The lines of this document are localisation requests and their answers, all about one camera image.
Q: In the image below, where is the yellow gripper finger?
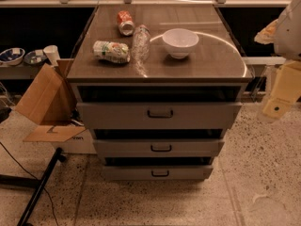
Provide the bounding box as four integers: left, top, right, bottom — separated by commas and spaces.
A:
258, 60, 301, 122

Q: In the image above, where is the grey drawer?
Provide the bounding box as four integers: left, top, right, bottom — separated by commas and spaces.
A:
94, 139, 224, 157
77, 103, 242, 129
103, 165, 214, 181

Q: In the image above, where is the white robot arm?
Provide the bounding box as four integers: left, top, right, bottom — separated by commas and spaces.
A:
254, 0, 301, 122

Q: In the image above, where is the grey drawer cabinet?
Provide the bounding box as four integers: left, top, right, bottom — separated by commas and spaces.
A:
68, 4, 251, 167

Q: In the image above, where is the grey bottom drawer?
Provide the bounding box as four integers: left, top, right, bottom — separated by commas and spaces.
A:
103, 165, 214, 181

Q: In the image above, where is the grey top drawer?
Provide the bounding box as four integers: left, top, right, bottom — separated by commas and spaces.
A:
77, 103, 242, 129

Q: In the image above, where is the open cardboard box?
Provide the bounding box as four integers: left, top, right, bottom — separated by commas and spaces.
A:
15, 59, 86, 142

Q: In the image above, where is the clear plastic bottle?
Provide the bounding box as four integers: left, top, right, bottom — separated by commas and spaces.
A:
132, 24, 151, 61

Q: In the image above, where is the red soda can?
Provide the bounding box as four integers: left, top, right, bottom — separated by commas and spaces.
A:
117, 10, 135, 36

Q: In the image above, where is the crushed green white can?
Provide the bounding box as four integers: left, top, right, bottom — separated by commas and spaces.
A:
93, 40, 130, 64

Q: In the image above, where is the white paper cup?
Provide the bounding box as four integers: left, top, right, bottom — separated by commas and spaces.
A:
43, 45, 60, 65

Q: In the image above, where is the blue bowl with card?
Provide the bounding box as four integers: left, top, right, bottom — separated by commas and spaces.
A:
24, 50, 47, 67

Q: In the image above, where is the black stand leg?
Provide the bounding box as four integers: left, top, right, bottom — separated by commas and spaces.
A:
0, 148, 66, 226

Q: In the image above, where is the blue white bowl left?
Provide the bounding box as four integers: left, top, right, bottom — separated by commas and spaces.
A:
0, 47, 25, 66

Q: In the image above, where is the black cable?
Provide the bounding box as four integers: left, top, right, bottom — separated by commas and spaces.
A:
0, 140, 60, 226

